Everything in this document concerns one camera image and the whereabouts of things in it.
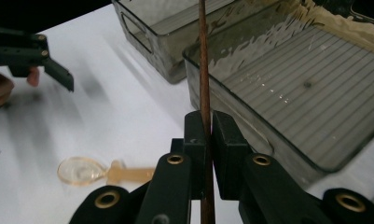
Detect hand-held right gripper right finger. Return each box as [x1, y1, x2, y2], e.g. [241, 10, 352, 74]
[211, 110, 251, 200]

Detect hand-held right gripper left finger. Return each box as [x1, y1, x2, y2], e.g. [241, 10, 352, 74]
[184, 110, 208, 200]

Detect dark brown wooden chopstick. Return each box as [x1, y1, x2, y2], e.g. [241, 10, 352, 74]
[197, 0, 216, 224]

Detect translucent grey plastic bin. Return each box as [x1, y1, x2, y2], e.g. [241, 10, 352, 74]
[112, 0, 237, 85]
[183, 0, 374, 189]

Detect orange translucent plastic spoon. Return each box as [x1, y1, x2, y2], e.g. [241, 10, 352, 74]
[57, 156, 157, 188]

